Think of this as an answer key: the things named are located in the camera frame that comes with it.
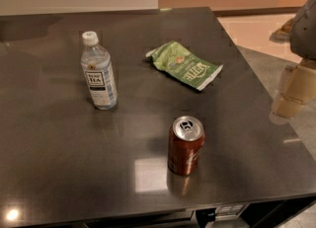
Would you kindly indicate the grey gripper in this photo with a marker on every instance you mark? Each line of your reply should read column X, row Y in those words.
column 304, row 33

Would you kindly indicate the red coke can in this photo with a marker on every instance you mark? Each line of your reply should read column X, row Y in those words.
column 186, row 138

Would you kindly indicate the green jalapeno chip bag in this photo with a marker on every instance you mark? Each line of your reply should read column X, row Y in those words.
column 180, row 63

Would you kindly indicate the label plate under table edge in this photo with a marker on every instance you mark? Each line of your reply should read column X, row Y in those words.
column 229, row 210

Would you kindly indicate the clear tea water bottle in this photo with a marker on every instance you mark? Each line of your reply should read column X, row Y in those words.
column 98, row 71

